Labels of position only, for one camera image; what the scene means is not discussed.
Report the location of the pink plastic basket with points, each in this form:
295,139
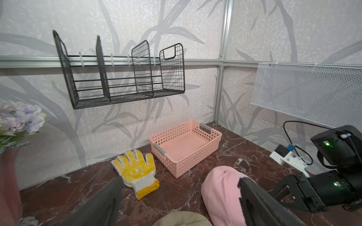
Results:
183,146

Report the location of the white mesh wall basket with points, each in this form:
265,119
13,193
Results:
326,94

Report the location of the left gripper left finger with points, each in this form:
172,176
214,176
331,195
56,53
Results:
102,209

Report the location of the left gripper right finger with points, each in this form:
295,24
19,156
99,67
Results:
260,209

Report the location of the pink glass vase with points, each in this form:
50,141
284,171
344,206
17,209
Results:
10,194

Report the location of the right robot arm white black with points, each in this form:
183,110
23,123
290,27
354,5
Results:
340,151

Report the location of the purple white flower bouquet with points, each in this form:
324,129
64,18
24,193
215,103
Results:
19,120

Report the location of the black wire wall basket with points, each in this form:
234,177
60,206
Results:
151,77

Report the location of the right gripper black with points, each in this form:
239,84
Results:
317,193

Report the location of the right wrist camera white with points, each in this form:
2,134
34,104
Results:
284,155

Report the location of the beige baseball cap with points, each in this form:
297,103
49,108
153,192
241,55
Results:
183,218

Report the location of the yellow white work glove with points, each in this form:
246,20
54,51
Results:
137,171

